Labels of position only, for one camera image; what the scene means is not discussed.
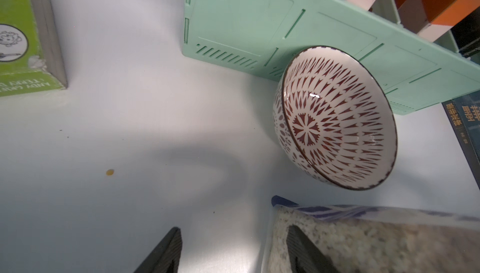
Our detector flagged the mint green file organizer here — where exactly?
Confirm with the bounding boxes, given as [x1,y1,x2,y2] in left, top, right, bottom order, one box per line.
[182,0,480,115]

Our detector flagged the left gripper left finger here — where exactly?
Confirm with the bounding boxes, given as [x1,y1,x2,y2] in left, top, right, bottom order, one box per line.
[134,227,183,273]

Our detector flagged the green comic book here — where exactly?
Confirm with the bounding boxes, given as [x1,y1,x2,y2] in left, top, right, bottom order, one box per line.
[1,0,68,97]

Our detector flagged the white oats bag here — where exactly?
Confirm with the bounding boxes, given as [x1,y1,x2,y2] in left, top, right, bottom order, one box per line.
[261,195,480,273]

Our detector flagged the black book with antlers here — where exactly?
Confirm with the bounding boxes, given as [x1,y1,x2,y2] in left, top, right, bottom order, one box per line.
[442,90,480,187]

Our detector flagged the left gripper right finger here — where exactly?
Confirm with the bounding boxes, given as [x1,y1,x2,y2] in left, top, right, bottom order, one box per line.
[286,225,339,273]

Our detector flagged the dark patterned book in organizer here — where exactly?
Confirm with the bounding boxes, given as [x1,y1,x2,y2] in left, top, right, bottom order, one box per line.
[451,12,480,58]

